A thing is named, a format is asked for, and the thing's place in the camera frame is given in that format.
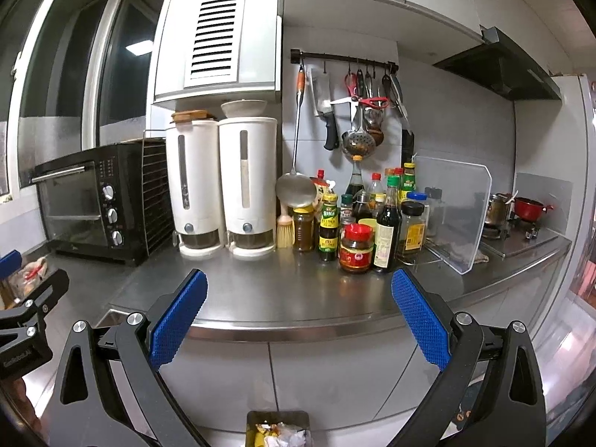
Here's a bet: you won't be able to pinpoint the white bowl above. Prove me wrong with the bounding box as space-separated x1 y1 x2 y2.
220 99 268 119

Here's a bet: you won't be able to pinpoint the red pot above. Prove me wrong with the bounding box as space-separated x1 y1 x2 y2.
512 197 555 223

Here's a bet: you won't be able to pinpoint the steel slotted spoon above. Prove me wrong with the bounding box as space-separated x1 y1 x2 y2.
342 72 377 156

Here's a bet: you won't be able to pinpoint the crumpled white paper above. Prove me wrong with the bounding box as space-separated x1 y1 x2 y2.
275 423 310 447

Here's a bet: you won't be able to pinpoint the dark trash bin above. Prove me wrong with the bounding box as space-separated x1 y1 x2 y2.
246 410 311 447

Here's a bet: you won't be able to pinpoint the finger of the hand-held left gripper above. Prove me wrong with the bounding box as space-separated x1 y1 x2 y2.
0 270 70 331
0 250 23 280

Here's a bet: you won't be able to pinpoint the steel pot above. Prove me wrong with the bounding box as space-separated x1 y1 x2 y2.
484 192 515 226

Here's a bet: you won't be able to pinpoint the white grain dispenser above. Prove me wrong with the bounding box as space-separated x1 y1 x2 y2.
218 116 279 259
165 118 228 258

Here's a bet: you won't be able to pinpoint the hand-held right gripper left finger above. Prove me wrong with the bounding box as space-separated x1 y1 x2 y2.
49 269 210 447

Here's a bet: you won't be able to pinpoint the black toaster oven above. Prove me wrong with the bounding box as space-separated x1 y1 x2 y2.
30 143 150 267

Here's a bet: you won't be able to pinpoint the clear plastic splash guard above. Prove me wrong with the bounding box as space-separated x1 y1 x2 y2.
412 153 493 275

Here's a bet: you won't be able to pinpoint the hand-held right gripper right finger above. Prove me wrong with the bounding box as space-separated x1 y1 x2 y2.
389 269 546 447

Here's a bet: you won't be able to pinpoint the steel tongs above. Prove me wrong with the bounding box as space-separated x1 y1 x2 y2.
382 73 410 122

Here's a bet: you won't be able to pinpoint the group of condiment bottles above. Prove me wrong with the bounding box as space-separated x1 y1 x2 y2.
292 156 431 275

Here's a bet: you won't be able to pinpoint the gas stove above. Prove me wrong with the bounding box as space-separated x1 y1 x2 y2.
482 216 559 257

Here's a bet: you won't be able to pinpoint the beige dish cloth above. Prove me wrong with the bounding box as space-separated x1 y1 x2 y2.
447 242 489 266

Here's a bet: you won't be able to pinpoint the white base cabinet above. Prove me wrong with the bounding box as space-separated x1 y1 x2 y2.
28 326 573 447

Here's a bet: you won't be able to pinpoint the dark window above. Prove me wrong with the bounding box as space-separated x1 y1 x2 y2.
0 0 178 196

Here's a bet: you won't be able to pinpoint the clear plastic snack wrapper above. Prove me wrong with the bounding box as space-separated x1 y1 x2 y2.
7 261 50 301

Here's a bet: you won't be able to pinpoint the steel ladle with orange handle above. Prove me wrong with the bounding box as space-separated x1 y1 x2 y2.
276 66 318 209

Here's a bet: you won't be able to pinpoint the black utensil rail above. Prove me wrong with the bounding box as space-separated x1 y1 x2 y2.
290 49 401 75

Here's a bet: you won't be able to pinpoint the black range hood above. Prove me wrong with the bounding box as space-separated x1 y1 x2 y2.
432 25 562 102

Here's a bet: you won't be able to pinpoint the wooden bristle brush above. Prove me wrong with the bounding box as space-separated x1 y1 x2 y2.
277 214 295 248

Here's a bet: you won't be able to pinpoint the black-handled cleaver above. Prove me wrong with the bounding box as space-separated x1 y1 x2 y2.
311 67 340 151

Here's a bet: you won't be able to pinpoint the white louvered cabinet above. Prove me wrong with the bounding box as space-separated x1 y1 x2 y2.
151 0 285 110

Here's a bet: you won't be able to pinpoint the wooden trivet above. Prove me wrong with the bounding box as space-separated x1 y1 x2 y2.
170 109 217 124

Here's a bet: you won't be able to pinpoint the red kitchen scissors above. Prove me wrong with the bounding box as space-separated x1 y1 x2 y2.
330 71 389 124

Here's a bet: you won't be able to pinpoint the glass sliding door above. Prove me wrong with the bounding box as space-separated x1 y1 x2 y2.
535 73 596 434

